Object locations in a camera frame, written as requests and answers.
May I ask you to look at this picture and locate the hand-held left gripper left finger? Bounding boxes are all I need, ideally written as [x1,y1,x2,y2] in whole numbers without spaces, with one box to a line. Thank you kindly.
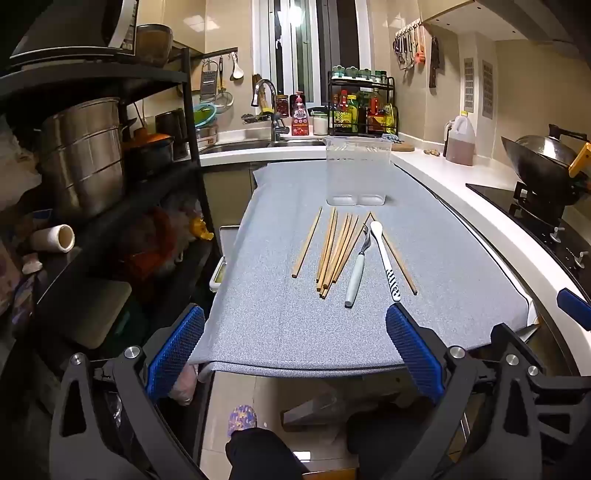
[48,303,208,480]

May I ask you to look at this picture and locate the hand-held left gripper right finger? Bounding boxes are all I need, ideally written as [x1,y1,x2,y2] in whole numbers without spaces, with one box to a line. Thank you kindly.
[385,303,543,480]

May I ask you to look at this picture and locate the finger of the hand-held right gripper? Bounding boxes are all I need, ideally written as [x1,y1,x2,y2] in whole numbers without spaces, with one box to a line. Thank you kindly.
[556,288,591,332]
[491,323,591,402]

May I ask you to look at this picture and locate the pale handled metal fork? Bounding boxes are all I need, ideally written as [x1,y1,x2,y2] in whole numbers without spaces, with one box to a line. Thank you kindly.
[344,224,372,308]

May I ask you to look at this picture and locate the white spoon with striped handle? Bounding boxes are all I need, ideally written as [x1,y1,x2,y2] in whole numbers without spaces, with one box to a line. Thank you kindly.
[369,220,402,303]

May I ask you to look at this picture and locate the bunch of wooden chopsticks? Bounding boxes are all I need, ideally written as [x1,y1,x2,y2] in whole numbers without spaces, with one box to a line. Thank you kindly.
[291,208,419,300]

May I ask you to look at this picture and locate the clear plastic utensil container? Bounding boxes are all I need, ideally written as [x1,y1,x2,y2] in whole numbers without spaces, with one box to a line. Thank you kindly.
[325,136,393,206]

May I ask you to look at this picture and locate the white rimmed bin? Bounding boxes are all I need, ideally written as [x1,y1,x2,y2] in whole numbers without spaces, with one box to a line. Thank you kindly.
[209,224,241,294]

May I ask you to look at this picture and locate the beige board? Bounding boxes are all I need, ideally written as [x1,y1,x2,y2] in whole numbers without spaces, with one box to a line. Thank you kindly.
[60,279,133,350]

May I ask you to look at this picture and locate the purple patterned slipper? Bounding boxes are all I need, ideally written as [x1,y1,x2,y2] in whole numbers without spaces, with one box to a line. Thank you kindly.
[227,405,258,437]

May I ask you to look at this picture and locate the grey table mat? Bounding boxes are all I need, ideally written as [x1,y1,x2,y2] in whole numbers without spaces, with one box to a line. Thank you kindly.
[187,159,532,377]

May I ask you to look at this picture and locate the red plastic bag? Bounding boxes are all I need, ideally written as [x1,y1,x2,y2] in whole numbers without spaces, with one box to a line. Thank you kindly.
[115,205,186,287]

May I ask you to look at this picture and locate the yellow plastic bag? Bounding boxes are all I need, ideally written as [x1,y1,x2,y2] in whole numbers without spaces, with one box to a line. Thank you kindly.
[191,216,215,242]

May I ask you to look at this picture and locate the black gas stove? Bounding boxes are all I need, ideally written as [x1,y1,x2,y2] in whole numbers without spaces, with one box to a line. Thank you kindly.
[466,182,591,289]

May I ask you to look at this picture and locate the person's black trouser leg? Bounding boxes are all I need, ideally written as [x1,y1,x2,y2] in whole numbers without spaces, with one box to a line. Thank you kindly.
[225,427,311,480]

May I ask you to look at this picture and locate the black wok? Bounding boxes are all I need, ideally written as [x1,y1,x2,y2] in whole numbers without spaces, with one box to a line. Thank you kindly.
[501,124,591,206]

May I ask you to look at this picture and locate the white paper roll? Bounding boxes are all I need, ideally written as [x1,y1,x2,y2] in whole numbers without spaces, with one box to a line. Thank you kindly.
[30,224,76,254]

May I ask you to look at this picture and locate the cooking oil jug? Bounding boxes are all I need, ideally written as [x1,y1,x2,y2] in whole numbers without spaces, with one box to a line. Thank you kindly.
[444,112,476,166]

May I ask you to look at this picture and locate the black pot with orange lid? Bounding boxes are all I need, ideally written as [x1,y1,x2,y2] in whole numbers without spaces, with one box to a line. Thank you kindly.
[122,131,176,180]

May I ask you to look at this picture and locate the stainless steel sink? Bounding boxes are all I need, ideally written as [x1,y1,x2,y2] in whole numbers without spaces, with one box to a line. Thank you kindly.
[199,140,327,156]

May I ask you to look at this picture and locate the stainless steel steamer pot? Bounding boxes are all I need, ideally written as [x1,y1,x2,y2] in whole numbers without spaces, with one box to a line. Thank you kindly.
[37,97,129,223]

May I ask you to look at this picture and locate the black kettle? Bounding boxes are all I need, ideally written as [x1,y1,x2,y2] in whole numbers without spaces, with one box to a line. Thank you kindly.
[154,108,188,160]

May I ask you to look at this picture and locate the stacked bowls with green colander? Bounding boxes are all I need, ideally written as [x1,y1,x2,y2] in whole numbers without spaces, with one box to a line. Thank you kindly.
[193,104,218,130]

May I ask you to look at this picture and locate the chrome kitchen faucet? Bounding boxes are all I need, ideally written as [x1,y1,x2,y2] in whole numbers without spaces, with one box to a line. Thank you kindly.
[250,78,290,143]

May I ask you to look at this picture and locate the row of sauce bottles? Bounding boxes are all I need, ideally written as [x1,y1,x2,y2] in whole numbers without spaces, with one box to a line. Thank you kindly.
[330,90,399,135]

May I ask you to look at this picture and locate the pink dish soap bottle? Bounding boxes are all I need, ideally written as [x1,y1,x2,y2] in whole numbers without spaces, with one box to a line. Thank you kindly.
[291,91,311,138]

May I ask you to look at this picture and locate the metal cheese grater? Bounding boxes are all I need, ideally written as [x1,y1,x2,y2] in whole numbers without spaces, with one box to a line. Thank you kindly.
[200,61,219,101]

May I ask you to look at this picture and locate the black spice rack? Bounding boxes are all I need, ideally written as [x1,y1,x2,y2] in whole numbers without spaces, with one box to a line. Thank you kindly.
[328,75,398,136]

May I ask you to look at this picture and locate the hanging cleaver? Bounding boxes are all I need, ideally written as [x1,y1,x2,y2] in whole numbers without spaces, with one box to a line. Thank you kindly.
[428,37,442,90]

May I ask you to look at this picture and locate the black metal shelf rack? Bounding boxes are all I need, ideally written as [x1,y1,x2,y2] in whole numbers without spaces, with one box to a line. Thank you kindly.
[0,46,218,462]

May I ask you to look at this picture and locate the row of spice jars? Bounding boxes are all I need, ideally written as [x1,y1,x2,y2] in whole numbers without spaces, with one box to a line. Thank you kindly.
[331,66,387,79]

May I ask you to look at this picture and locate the row of hanging kitchen tools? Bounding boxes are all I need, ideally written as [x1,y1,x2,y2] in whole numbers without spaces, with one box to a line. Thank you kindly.
[392,21,428,71]

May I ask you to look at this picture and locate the dark brown pot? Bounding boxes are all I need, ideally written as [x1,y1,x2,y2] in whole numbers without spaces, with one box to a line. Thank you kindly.
[135,24,175,68]

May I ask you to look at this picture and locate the window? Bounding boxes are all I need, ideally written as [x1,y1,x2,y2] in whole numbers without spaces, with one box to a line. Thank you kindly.
[252,0,373,105]

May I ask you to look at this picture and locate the overhead cabinet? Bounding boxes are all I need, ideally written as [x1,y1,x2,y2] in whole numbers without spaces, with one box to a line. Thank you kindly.
[422,0,591,56]

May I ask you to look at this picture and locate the microwave oven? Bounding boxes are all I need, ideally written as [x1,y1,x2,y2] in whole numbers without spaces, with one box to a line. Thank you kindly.
[8,0,139,68]

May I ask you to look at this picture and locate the metal wall vent grille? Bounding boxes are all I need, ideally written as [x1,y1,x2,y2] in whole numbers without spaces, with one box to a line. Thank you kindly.
[463,58,476,113]
[482,60,495,116]

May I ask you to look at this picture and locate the wire mesh strainer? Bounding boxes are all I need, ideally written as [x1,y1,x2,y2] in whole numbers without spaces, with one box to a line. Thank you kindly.
[215,58,235,112]

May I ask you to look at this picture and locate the black wall hook rail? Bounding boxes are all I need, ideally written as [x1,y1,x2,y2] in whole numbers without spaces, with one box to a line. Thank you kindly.
[203,46,239,64]

